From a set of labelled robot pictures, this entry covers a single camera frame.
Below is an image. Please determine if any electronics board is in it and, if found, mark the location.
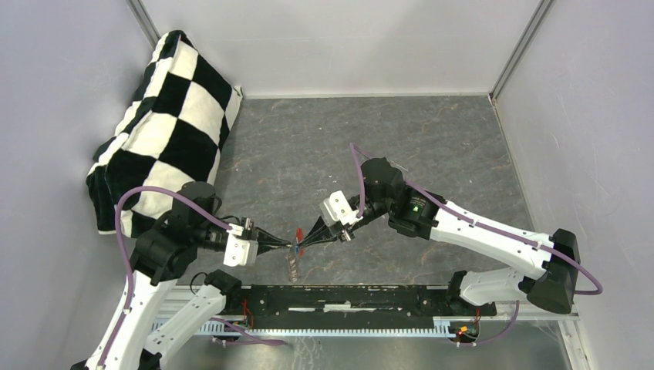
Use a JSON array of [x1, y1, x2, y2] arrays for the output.
[[450, 308, 481, 346], [217, 299, 254, 341]]

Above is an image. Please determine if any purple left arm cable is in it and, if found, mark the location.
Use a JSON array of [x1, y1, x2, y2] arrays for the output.
[[96, 186, 234, 370]]

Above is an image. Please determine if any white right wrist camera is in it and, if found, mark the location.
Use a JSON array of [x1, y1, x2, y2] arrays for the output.
[[319, 190, 362, 227]]

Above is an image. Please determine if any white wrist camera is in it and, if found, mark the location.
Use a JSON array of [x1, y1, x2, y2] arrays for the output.
[[223, 224, 258, 267], [319, 190, 362, 227]]

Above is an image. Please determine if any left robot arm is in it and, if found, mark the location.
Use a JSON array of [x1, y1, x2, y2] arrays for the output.
[[72, 181, 283, 369]]

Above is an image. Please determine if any black white checkered pillow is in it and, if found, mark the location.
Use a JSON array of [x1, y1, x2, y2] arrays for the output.
[[85, 30, 244, 234]]

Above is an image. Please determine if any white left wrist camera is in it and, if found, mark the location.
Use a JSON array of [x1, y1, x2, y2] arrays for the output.
[[223, 224, 258, 267]]

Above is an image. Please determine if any left electronics board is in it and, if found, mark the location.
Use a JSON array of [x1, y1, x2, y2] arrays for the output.
[[217, 299, 254, 341]]

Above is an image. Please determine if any red key tag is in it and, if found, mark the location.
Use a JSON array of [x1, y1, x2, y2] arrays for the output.
[[295, 227, 304, 257]]

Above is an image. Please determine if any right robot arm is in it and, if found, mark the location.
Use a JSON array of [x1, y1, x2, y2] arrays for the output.
[[300, 158, 581, 315]]

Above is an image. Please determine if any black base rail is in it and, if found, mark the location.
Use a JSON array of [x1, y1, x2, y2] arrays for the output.
[[221, 285, 497, 330]]

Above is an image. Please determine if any white toothed cable duct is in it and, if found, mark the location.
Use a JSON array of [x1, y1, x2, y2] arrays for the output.
[[194, 320, 456, 339]]

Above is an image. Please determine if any right electronics board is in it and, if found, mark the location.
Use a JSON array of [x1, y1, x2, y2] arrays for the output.
[[450, 308, 481, 346]]

